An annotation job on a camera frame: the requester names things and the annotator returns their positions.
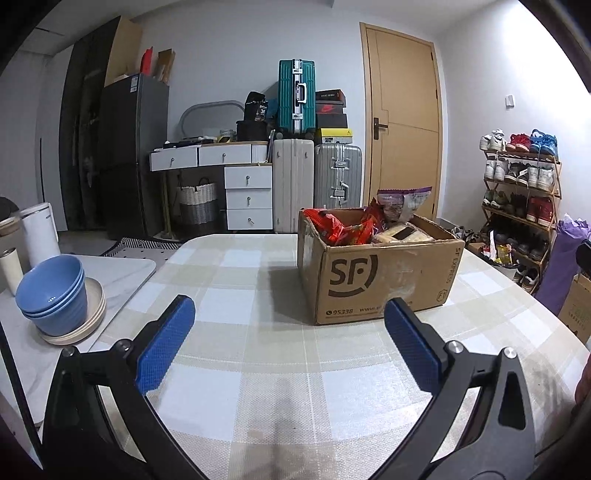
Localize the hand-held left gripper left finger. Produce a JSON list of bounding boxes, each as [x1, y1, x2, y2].
[[44, 294, 208, 480]]

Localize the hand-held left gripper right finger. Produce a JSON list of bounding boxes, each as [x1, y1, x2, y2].
[[374, 298, 539, 480]]

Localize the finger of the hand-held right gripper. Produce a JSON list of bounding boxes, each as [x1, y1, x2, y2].
[[576, 240, 591, 278]]

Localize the brown cardboard box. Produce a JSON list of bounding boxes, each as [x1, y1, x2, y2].
[[297, 207, 466, 326]]

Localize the clear sandwich cracker packet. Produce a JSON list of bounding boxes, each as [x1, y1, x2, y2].
[[372, 222, 437, 245]]

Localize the red snack packet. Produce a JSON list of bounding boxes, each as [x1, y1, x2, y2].
[[362, 198, 387, 232], [302, 209, 357, 246], [344, 220, 377, 245]]

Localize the purple-topped clear snack bag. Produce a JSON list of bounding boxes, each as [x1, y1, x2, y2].
[[376, 186, 433, 223]]

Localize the purple bag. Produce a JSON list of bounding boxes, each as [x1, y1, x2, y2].
[[536, 215, 591, 317]]

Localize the small brown carton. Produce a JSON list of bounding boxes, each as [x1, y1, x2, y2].
[[556, 272, 591, 344]]

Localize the wooden shoe rack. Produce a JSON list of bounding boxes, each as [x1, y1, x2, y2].
[[478, 129, 563, 296]]

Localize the beige plate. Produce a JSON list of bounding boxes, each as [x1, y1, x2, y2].
[[41, 278, 108, 346]]

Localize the white side table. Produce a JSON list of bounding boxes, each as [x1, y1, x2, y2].
[[0, 254, 158, 430]]

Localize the white bin with wrappers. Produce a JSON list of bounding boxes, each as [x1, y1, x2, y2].
[[466, 231, 520, 282]]

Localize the striped floor rug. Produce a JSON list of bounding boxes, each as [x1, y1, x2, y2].
[[102, 236, 185, 252]]

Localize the rows of shoes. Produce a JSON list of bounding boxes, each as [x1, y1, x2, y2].
[[479, 129, 560, 289]]

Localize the pile of dark shoes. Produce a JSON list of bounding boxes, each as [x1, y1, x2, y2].
[[445, 225, 485, 245]]

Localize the woven laundry basket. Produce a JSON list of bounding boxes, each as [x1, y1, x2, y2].
[[178, 178, 219, 232]]

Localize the white kettle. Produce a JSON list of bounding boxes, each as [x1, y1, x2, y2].
[[21, 202, 62, 268]]

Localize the white desk with drawers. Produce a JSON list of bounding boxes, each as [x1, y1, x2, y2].
[[149, 141, 274, 234]]

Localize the white cup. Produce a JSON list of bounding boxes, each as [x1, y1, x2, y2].
[[0, 248, 25, 296]]

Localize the silver suitcase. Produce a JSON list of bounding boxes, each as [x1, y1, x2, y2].
[[314, 143, 363, 209]]

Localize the dark grey refrigerator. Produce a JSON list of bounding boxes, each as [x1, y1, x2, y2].
[[97, 74, 169, 241]]

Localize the beige lidded pot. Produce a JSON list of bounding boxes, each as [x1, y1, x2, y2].
[[0, 198, 21, 237]]

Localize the white suitcase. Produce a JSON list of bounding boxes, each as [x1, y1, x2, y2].
[[272, 137, 315, 234]]

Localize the black storage bag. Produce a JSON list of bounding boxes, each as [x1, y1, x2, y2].
[[235, 120, 271, 143]]

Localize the dark tall cabinet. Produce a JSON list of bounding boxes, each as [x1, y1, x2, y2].
[[58, 16, 123, 232]]

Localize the wooden door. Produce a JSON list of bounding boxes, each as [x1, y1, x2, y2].
[[360, 22, 445, 222]]

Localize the grey arched mirror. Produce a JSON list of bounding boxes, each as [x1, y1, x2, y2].
[[178, 99, 245, 141]]

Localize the black printed pouch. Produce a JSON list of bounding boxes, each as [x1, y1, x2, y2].
[[244, 91, 269, 123]]

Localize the long brown carton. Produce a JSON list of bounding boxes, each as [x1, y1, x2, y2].
[[154, 48, 177, 85]]

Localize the teal suitcase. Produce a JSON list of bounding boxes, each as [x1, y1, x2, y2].
[[278, 59, 317, 136]]

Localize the flat cardboard sheet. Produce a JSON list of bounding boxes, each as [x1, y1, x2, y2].
[[104, 16, 144, 88]]

